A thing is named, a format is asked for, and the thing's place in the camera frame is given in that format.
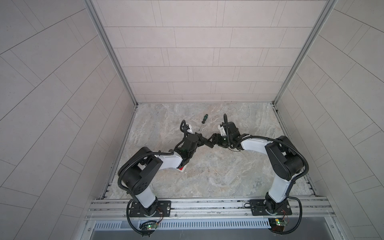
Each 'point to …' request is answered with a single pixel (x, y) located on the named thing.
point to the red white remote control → (181, 168)
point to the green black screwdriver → (204, 119)
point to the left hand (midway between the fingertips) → (206, 133)
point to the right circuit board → (280, 222)
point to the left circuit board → (151, 226)
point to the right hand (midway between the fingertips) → (210, 141)
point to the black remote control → (186, 157)
